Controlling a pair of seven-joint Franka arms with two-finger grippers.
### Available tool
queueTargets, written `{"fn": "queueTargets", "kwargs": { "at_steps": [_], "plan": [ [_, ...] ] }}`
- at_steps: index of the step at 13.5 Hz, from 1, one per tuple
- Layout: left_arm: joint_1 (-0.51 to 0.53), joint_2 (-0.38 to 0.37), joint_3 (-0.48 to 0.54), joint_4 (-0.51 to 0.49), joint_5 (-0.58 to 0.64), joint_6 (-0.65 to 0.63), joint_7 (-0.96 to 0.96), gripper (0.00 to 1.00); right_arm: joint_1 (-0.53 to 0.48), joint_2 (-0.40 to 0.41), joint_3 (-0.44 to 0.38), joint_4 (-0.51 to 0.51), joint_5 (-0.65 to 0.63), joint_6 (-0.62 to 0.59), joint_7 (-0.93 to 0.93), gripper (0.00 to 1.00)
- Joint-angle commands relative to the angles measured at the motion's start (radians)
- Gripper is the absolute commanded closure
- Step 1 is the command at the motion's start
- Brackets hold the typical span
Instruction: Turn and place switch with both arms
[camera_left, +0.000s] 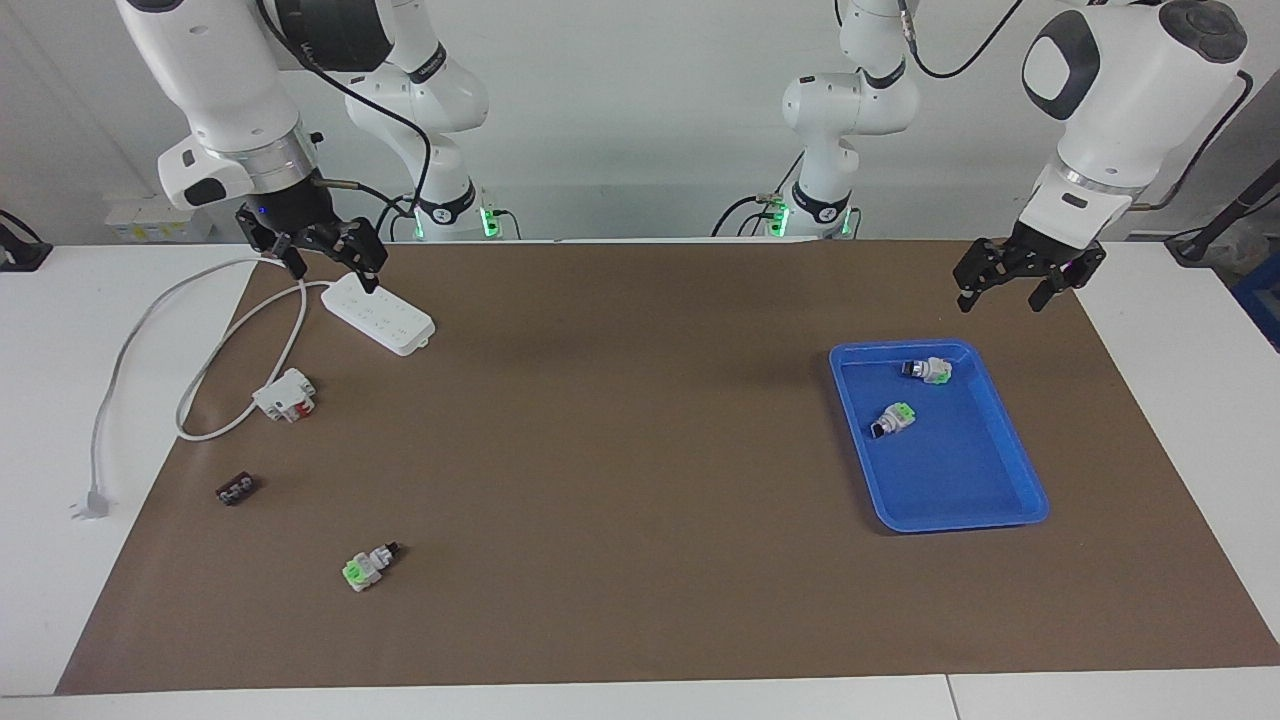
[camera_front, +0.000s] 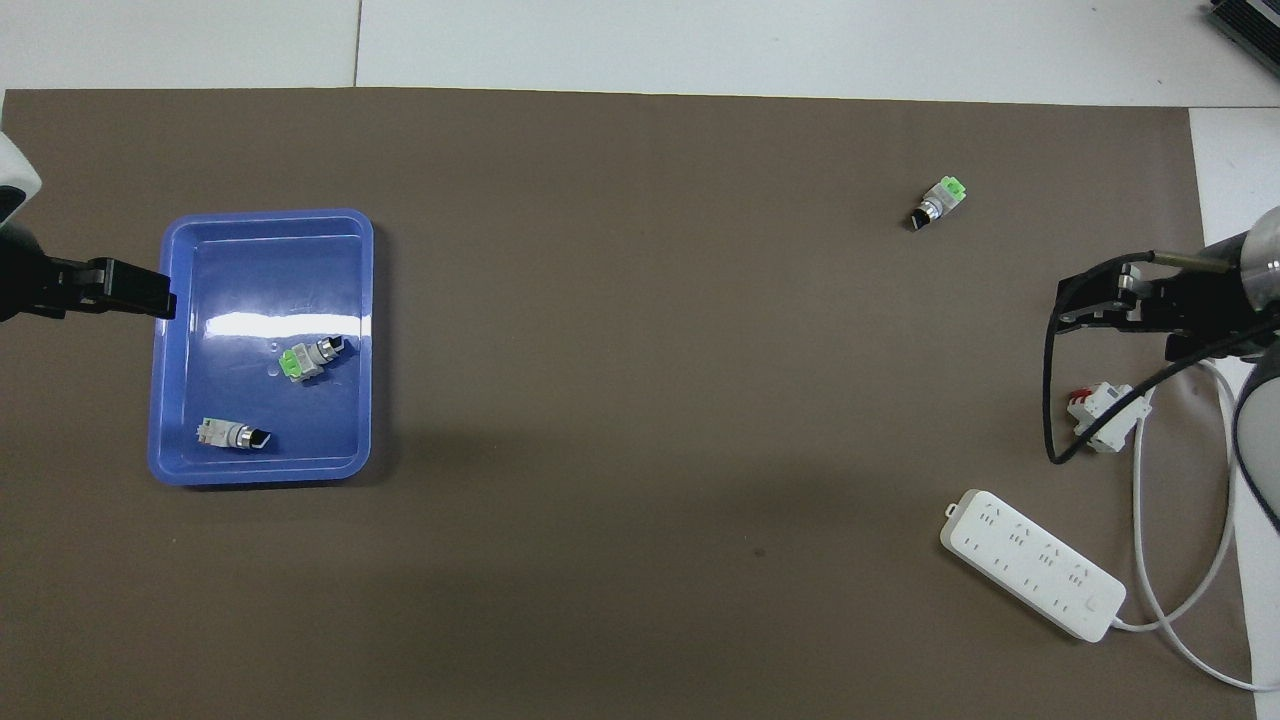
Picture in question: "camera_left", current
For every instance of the green white push-button switch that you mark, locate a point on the green white push-button switch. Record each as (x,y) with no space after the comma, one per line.
(366,570)
(932,370)
(895,420)

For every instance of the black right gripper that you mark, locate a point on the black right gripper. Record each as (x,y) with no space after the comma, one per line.
(295,210)

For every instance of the black clamp mount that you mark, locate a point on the black clamp mount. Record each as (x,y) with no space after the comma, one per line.
(20,255)

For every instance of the blue crate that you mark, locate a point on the blue crate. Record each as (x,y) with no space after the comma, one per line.
(1262,310)

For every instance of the white power strip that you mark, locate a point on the white power strip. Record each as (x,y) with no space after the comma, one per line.
(385,320)

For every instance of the white red circuit breaker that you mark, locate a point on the white red circuit breaker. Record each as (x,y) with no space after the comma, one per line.
(285,395)

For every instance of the black stand pole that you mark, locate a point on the black stand pole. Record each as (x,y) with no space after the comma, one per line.
(1215,228)

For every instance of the blue plastic tray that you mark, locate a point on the blue plastic tray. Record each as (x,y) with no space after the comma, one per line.
(960,470)

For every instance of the small black terminal block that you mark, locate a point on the small black terminal block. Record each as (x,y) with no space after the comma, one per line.
(237,490)

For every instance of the white cardboard box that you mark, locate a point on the white cardboard box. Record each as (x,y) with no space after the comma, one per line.
(150,218)

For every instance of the brown paper mat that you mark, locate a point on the brown paper mat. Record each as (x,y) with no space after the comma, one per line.
(640,500)

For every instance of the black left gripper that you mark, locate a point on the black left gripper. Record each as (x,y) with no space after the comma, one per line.
(1050,248)

